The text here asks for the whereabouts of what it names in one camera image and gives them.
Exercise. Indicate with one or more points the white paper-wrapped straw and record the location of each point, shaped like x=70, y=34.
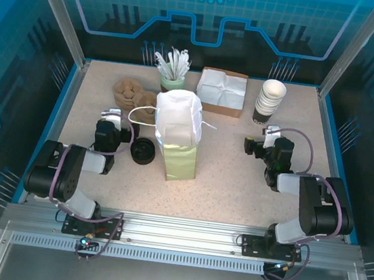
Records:
x=186, y=68
x=161, y=63
x=174, y=60
x=182, y=61

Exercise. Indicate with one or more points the printed paper takeout bag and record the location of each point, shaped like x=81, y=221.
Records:
x=179, y=118

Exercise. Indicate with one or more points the black plastic cup lid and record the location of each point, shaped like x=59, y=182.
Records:
x=142, y=151

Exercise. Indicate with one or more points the brown cardboard napkin box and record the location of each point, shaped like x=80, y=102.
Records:
x=221, y=110

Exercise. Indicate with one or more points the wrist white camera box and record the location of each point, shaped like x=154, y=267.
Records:
x=271, y=135
x=111, y=116

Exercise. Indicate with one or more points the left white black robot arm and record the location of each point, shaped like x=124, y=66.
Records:
x=66, y=180

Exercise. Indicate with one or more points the small controller board with LED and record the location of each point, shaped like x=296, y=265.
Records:
x=281, y=267
x=85, y=242

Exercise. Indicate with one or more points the green straw holder cup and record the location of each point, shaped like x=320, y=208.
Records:
x=173, y=83

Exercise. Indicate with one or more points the stack of paper cups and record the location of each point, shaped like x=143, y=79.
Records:
x=269, y=105

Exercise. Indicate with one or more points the brown pulp cup carrier stack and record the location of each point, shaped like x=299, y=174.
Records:
x=126, y=91

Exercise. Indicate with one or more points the blue silver table side rail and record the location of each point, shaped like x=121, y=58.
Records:
x=51, y=130
x=333, y=147

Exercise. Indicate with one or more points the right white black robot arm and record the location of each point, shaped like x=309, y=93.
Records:
x=312, y=203

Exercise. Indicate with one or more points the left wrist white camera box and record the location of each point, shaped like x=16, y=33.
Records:
x=111, y=116

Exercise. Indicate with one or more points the aluminium frame post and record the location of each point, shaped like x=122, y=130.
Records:
x=66, y=19
x=351, y=54

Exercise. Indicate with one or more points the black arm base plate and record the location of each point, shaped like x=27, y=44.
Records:
x=250, y=247
x=70, y=226

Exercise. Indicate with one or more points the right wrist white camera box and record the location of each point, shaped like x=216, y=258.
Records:
x=271, y=135

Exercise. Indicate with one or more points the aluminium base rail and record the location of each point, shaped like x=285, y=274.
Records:
x=179, y=231

